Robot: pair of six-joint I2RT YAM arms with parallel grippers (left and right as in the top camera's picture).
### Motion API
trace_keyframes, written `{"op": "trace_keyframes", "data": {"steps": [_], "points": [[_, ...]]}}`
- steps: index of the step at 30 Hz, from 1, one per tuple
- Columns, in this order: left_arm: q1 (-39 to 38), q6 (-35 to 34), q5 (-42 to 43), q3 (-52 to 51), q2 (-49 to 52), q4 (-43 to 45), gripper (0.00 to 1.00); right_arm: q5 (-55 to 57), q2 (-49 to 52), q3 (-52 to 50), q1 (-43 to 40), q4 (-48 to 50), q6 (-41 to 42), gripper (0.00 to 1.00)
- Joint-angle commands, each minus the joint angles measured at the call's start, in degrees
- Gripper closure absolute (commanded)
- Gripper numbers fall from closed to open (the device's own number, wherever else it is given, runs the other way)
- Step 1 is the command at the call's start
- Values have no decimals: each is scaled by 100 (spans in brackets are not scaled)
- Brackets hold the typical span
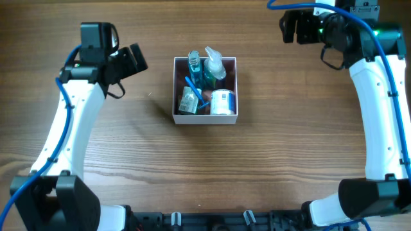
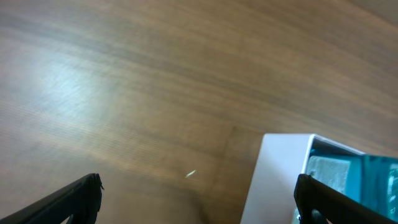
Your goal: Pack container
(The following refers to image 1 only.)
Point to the teal liquid bottle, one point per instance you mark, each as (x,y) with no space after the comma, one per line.
(195,69)

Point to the white lidded jar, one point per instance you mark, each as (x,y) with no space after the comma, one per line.
(223,102)

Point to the black mounting rail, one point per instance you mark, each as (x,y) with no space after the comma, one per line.
(275,220)

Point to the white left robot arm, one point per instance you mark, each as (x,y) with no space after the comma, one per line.
(53,196)

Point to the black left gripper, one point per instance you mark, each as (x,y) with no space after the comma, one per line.
(127,63)

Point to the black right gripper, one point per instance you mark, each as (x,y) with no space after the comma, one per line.
(302,27)

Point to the blue disposable razor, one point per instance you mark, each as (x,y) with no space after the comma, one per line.
(197,94)

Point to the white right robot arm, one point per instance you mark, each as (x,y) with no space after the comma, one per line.
(374,54)

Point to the white cardboard box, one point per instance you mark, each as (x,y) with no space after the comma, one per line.
(181,70)

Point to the clear spray bottle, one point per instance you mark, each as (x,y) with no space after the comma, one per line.
(214,71)

